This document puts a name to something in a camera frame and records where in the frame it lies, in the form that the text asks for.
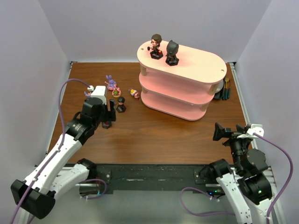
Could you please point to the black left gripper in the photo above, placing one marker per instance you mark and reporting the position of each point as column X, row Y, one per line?
column 111, row 112

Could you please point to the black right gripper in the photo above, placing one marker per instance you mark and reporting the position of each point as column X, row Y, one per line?
column 231, row 136

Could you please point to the red spider hero figurine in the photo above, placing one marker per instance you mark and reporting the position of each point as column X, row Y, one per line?
column 106, row 124

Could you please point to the brown-haired hero figurine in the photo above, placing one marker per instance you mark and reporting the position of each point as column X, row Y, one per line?
column 154, row 50

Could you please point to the black bat-masked figurine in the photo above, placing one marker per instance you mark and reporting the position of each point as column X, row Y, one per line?
column 172, row 50

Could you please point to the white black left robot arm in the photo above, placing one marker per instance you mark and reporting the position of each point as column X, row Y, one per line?
column 38, row 192

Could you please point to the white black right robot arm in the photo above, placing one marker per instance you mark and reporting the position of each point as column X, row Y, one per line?
column 246, row 187

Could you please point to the dark tools behind shelf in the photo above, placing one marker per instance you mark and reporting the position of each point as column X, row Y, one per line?
column 223, row 90

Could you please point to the pink three-tier oval shelf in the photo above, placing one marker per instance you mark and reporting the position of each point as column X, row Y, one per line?
column 183, row 90

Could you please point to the pink donut toy green star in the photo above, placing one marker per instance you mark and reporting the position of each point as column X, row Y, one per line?
column 116, row 92

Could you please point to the black-haired figurine on base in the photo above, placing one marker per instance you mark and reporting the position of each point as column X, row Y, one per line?
column 120, row 106

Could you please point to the purple bunny toy upright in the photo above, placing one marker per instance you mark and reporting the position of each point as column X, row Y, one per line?
column 111, row 84

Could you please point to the purple bunny toy lying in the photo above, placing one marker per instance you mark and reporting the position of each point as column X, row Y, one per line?
column 87, row 94

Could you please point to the pink yellow character toy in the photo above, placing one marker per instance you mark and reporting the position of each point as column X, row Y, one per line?
column 134, row 93

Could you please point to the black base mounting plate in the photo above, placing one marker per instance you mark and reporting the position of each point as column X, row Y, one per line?
column 154, row 177

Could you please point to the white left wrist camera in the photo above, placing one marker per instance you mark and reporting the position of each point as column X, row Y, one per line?
column 101, row 93

